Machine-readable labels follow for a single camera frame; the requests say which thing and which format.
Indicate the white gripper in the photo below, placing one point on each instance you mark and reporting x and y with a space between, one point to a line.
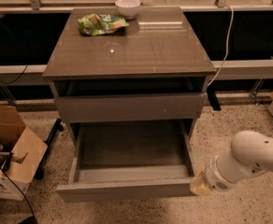
214 178

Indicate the grey drawer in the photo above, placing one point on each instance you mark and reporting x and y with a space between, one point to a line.
75 107
131 160

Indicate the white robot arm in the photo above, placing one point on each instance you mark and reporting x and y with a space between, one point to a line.
250 155

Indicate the grey top drawer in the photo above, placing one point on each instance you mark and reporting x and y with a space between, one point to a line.
75 107

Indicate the grey drawer cabinet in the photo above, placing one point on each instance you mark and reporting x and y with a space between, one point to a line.
158 52

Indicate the black stand leg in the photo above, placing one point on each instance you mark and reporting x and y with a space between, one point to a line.
57 127

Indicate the open cardboard box left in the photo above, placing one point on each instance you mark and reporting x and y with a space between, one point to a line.
21 151

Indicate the white ceramic bowl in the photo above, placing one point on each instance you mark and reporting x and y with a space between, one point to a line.
128 8

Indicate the green snack bag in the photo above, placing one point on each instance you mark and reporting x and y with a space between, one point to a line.
101 24

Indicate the black bracket behind cabinet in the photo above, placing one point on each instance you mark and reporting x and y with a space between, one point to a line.
213 100

